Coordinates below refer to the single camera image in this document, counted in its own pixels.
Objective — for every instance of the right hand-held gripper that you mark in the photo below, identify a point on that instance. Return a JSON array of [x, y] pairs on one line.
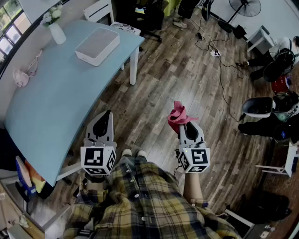
[[198, 157]]

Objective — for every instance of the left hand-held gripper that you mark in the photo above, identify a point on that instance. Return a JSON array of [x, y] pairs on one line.
[[94, 157]]

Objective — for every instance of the red cloth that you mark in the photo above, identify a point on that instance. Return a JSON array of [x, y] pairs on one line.
[[178, 115]]

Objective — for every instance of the white rectangular tray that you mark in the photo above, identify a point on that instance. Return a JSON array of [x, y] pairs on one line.
[[98, 44]]

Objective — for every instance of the person's right forearm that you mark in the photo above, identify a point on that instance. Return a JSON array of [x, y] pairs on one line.
[[192, 186]]

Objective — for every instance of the person's left forearm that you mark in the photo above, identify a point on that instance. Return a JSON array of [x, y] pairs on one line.
[[90, 185]]

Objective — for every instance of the dark red snack packet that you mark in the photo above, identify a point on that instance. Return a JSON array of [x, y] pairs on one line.
[[280, 85]]

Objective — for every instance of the person's left shoe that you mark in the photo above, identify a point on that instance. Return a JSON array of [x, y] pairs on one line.
[[126, 152]]

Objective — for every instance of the person's shoe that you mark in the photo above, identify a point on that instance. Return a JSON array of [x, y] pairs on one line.
[[126, 152], [141, 153]]

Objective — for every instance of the grey jeans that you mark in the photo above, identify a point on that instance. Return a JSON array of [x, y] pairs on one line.
[[133, 161]]

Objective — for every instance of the person's right shoe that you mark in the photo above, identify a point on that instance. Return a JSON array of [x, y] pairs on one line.
[[141, 153]]

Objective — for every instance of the black wristwatch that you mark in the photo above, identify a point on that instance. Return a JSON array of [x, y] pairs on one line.
[[95, 177]]

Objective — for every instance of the white chair shell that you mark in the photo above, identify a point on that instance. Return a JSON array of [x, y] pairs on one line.
[[257, 107]]

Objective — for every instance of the yellow plaid shirt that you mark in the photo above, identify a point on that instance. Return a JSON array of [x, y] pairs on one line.
[[144, 205]]

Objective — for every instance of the white power strip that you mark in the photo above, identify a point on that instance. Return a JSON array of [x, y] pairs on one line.
[[215, 53]]

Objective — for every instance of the stack of books and folders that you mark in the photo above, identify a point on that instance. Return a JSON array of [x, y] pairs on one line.
[[23, 172]]

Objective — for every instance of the small white table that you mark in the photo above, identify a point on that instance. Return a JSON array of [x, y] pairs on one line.
[[290, 161]]

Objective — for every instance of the black floor bag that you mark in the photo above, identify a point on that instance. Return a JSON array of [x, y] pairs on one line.
[[264, 210]]

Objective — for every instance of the white vase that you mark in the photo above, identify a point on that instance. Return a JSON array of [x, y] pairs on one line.
[[58, 35]]

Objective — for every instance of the floral cushion stool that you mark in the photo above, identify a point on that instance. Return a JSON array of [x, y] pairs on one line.
[[125, 27]]

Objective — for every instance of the black office chair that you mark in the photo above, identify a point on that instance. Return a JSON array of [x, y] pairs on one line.
[[142, 21]]

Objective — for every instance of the white stool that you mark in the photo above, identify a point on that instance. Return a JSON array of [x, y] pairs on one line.
[[98, 10]]

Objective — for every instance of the white side table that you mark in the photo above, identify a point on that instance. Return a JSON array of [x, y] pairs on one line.
[[260, 35]]

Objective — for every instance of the white and blue flower bouquet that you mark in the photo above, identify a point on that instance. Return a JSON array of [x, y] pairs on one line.
[[52, 14]]

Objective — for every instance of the blue and yellow face mask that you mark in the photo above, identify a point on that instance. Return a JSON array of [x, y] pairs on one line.
[[140, 10]]

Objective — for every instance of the black framed window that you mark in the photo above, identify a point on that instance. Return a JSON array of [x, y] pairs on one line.
[[12, 35]]

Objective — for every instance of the yellow-green cover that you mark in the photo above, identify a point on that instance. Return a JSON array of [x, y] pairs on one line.
[[171, 7]]

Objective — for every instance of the black standing fan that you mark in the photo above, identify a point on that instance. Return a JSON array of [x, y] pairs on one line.
[[245, 7]]

